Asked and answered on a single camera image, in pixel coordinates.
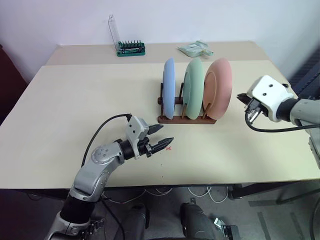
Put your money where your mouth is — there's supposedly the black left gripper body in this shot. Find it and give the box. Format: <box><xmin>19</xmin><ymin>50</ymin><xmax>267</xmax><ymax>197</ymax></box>
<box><xmin>138</xmin><ymin>138</ymin><xmax>155</xmax><ymax>159</ymax></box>

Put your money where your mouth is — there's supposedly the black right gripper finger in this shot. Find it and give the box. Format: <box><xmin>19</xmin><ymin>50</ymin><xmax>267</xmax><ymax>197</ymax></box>
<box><xmin>236</xmin><ymin>92</ymin><xmax>251</xmax><ymax>105</ymax></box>

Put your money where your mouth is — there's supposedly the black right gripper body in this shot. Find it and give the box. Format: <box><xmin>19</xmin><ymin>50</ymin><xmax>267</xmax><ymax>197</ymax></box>
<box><xmin>243</xmin><ymin>96</ymin><xmax>269</xmax><ymax>124</ymax></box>

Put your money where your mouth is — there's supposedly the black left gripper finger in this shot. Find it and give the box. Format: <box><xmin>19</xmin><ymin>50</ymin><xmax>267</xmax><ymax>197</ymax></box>
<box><xmin>148</xmin><ymin>124</ymin><xmax>164</xmax><ymax>136</ymax></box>
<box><xmin>149</xmin><ymin>136</ymin><xmax>175</xmax><ymax>155</ymax></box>

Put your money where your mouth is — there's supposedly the pink red plate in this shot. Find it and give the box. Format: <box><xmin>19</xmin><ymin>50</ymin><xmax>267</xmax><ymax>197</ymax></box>
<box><xmin>201</xmin><ymin>57</ymin><xmax>234</xmax><ymax>121</ymax></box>

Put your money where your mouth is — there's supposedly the wooden dish rack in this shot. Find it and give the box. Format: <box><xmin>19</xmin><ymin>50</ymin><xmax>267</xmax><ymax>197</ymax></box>
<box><xmin>157</xmin><ymin>82</ymin><xmax>218</xmax><ymax>125</ymax></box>

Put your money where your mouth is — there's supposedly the blue plate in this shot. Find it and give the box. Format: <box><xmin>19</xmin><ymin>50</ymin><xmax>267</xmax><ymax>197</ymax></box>
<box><xmin>162</xmin><ymin>57</ymin><xmax>177</xmax><ymax>121</ymax></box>

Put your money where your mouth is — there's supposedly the green plate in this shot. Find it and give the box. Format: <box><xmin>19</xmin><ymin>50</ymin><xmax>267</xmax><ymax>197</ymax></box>
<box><xmin>182</xmin><ymin>58</ymin><xmax>205</xmax><ymax>121</ymax></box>

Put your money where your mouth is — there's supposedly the dark ribbed radiator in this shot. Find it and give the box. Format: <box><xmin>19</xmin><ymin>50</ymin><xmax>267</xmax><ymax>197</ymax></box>
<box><xmin>288</xmin><ymin>48</ymin><xmax>320</xmax><ymax>101</ymax></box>

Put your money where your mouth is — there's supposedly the dark rounded shape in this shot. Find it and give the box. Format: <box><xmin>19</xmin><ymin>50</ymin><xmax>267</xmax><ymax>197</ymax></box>
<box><xmin>124</xmin><ymin>203</ymin><xmax>151</xmax><ymax>240</ymax></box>
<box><xmin>179</xmin><ymin>202</ymin><xmax>219</xmax><ymax>240</ymax></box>

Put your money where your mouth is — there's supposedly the green screwdriver bit set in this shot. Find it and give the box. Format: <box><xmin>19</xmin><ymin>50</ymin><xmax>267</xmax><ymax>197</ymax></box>
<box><xmin>115</xmin><ymin>40</ymin><xmax>147</xmax><ymax>58</ymax></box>

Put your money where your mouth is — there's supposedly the clear plastic case lid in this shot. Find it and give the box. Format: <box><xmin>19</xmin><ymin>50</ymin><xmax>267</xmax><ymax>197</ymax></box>
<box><xmin>108</xmin><ymin>14</ymin><xmax>121</xmax><ymax>48</ymax></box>

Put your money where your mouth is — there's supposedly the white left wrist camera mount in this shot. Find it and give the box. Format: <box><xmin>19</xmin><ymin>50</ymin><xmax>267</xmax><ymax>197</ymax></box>
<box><xmin>124</xmin><ymin>115</ymin><xmax>151</xmax><ymax>161</ymax></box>

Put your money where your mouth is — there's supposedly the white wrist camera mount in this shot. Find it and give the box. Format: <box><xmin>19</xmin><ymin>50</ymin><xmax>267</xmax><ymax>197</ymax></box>
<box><xmin>246</xmin><ymin>74</ymin><xmax>296</xmax><ymax>123</ymax></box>
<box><xmin>124</xmin><ymin>115</ymin><xmax>151</xmax><ymax>161</ymax></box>

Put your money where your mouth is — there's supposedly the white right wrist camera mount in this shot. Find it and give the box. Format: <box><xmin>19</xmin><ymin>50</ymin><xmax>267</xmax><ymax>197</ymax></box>
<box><xmin>246</xmin><ymin>74</ymin><xmax>296</xmax><ymax>123</ymax></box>

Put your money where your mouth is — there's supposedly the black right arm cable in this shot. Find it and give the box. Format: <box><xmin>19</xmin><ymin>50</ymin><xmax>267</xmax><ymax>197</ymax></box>
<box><xmin>244</xmin><ymin>98</ymin><xmax>320</xmax><ymax>133</ymax></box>

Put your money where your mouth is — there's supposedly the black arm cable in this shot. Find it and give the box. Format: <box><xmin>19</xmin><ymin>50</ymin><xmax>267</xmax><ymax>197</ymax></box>
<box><xmin>81</xmin><ymin>113</ymin><xmax>132</xmax><ymax>169</ymax></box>
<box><xmin>244</xmin><ymin>98</ymin><xmax>320</xmax><ymax>133</ymax></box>

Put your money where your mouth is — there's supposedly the white cable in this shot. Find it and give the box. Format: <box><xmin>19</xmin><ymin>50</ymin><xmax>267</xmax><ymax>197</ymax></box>
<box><xmin>187</xmin><ymin>185</ymin><xmax>230</xmax><ymax>205</ymax></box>
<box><xmin>103</xmin><ymin>187</ymin><xmax>174</xmax><ymax>205</ymax></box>

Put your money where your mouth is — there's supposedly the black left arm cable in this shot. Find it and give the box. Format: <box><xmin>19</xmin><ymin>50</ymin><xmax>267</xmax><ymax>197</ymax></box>
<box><xmin>81</xmin><ymin>113</ymin><xmax>132</xmax><ymax>169</ymax></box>

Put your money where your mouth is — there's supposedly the black table frame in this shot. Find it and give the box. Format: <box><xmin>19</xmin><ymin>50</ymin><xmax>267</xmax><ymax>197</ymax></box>
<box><xmin>226</xmin><ymin>183</ymin><xmax>299</xmax><ymax>201</ymax></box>

